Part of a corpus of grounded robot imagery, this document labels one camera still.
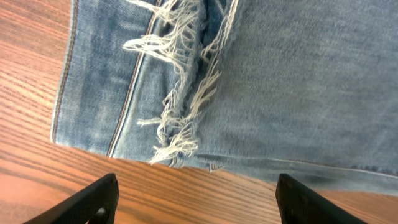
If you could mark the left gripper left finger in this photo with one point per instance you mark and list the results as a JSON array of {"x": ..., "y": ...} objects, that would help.
[{"x": 95, "y": 204}]

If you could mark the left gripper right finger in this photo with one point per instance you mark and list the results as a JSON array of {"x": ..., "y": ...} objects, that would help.
[{"x": 299, "y": 204}]

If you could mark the light blue denim jeans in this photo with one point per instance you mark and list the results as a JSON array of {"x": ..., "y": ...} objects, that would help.
[{"x": 259, "y": 88}]

